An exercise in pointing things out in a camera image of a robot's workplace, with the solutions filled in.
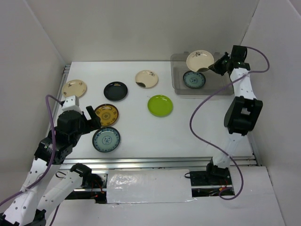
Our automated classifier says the white foil-covered panel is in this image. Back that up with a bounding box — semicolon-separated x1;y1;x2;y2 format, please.
106;169;192;204

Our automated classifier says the blue floral plate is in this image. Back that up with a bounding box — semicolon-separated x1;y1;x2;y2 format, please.
92;127;121;153
183;71;206;89

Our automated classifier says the cream plate with black patch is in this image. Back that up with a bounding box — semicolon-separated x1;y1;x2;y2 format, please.
135;70;158;89

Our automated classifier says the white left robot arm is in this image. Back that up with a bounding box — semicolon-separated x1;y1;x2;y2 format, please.
0;106;102;226

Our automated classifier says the lime green plate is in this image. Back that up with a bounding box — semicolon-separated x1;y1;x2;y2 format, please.
147;95;174;117

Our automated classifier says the yellow patterned plate brown rim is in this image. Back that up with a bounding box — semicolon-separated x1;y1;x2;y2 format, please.
95;104;119;127

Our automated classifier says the clear plastic bin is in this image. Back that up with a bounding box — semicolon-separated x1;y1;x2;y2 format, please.
171;52;230;97

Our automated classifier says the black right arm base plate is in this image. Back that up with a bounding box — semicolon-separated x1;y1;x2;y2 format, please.
184;171;232;188

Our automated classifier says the cream plate with brown motifs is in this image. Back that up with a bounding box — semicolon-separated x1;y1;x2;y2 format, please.
62;80;87;97

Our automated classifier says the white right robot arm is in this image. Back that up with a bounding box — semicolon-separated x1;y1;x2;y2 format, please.
205;45;263;185

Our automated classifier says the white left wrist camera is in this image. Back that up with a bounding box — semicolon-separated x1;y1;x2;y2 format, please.
62;96;81;113

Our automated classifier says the black glossy plate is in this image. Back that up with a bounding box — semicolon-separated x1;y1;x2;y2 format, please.
103;81;128;102

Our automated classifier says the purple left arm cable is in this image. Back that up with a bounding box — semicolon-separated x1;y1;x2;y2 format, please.
0;94;65;226

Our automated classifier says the aluminium front rail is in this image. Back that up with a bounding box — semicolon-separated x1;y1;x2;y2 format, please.
58;156;259;170

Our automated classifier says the cream plate with green patch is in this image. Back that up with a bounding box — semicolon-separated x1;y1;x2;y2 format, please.
186;50;214;73

